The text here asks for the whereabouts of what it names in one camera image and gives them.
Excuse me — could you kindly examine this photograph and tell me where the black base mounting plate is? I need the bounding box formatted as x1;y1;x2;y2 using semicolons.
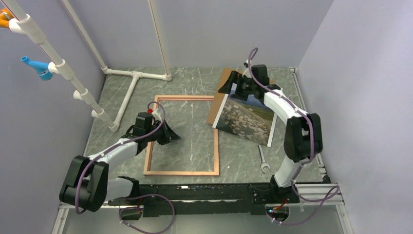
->
109;182;300;217

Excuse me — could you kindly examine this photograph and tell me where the landscape photo print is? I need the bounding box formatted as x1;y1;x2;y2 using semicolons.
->
212;90;277;147

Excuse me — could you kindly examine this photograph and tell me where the silver wrench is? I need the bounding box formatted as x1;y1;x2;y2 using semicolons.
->
258;145;271;174

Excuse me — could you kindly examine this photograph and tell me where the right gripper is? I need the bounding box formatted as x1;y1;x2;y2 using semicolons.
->
218;71;257;101

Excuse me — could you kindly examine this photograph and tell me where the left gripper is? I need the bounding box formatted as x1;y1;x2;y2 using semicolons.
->
146;119;181;146

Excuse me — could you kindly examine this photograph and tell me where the brown backing board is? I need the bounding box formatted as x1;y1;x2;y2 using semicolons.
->
206;68;275;127

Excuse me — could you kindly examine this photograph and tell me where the white PVC pipe stand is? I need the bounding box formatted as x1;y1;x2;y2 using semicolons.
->
1;0;172;132

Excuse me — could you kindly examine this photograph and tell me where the blue pipe fitting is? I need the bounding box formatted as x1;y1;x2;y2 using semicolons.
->
20;56;53;80

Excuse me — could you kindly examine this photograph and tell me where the wooden picture frame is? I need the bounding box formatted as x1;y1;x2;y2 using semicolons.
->
143;95;220;176

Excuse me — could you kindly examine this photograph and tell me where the aluminium rail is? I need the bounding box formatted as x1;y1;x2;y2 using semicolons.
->
51;183;354;234

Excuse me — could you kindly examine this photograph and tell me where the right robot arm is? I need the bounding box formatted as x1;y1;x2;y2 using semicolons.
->
218;64;323;202

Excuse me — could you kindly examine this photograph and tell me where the orange pipe fitting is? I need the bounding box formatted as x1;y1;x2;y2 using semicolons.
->
0;8;14;29

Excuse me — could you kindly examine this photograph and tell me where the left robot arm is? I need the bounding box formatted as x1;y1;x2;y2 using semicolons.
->
59;112;181;214

